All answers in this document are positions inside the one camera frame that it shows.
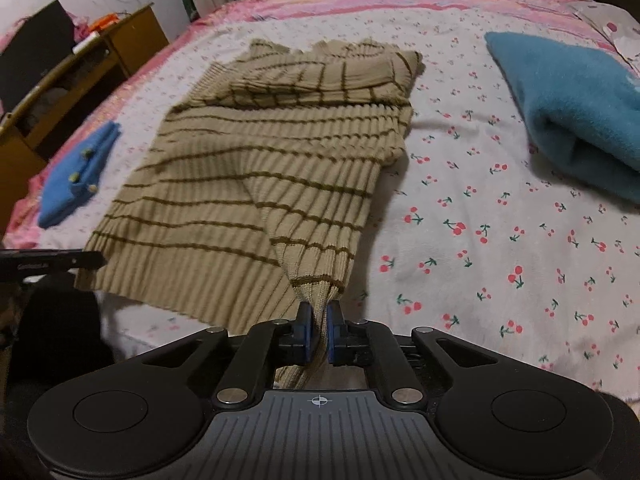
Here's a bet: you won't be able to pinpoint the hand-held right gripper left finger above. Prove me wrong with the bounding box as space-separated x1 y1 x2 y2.
127 301 313 409

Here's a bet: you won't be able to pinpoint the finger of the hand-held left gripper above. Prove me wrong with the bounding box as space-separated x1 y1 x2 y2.
74 249 107 271

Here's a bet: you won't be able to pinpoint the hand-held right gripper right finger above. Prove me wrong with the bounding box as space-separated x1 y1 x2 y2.
325 302 507 407

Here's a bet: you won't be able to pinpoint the beige striped ribbed sweater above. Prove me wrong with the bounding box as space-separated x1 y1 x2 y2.
74 37 425 392

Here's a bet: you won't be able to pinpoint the blue knit cardigan yellow buttons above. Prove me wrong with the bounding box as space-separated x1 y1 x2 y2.
37 121 123 230

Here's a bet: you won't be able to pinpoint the cherry print bed sheet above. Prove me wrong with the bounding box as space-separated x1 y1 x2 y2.
0 2 640 406

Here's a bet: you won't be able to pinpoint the black monitor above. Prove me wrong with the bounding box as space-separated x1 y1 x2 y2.
0 0 77 115

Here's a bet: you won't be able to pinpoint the white box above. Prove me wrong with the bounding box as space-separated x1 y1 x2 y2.
73 31 101 55

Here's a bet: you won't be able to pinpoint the wooden desk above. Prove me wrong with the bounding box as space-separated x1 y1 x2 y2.
0 4 171 233

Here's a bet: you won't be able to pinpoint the pink cloth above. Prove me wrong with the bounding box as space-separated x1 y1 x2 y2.
70 11 96 44

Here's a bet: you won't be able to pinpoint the orange toy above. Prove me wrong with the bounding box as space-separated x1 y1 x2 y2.
86 14 124 32

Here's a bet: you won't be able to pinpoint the folded teal fleece garment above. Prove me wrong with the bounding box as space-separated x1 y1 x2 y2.
484 31 640 207

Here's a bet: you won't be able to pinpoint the cherry print pillow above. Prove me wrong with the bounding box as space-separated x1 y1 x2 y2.
569 0 640 75

